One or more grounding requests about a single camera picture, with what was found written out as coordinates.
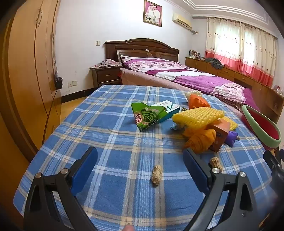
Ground pink floral clothes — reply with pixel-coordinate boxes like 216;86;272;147
90;58;122;68

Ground dark wooden nightstand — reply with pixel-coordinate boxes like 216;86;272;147
90;65;122;88

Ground bed with pink sheet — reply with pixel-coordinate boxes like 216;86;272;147
120;67;262;116

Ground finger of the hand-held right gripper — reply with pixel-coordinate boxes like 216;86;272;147
264;149;284;194

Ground white and teal box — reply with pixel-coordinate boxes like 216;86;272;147
149;100;181;123

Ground dark wooden headboard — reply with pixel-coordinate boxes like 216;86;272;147
104;38;180;67

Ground yellow foam net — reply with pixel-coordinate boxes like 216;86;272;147
172;106;225;130
220;115;238;132

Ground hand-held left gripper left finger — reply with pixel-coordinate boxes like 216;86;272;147
23;146;99;231

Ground framed wedding photo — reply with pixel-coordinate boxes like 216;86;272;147
143;0;163;27

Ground orange cardboard box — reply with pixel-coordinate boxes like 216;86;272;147
207;120;231;152

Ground orange plastic bag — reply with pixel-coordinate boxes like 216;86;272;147
182;128;217;154

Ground white plastic bag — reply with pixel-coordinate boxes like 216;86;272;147
185;90;203;100

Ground grey clothes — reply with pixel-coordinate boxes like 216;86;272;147
204;58;224;68

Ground peanut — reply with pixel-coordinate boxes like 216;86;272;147
209;157;223;172
151;165;164;185

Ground green mosquito coil box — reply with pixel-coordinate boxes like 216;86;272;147
130;102;169;132

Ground white and pink curtain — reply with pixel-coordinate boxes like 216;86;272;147
205;17;277;88

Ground purple plastic wrapper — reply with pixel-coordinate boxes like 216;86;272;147
225;131;240;147

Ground blue plaid blanket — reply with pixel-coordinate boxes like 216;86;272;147
13;84;278;231

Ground orange foam net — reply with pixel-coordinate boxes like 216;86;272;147
188;94;211;110

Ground bed with purple quilt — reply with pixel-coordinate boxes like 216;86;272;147
121;57;253;105

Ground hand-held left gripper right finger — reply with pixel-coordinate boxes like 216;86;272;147
182;148;264;231

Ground long wooden cabinet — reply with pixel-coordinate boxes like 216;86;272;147
185;57;284;125

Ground red bin with green rim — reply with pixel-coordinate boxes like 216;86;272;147
241;104;282;150

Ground wooden wardrobe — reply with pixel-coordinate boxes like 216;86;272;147
0;0;62;160

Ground wall air conditioner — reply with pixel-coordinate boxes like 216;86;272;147
173;13;193;29

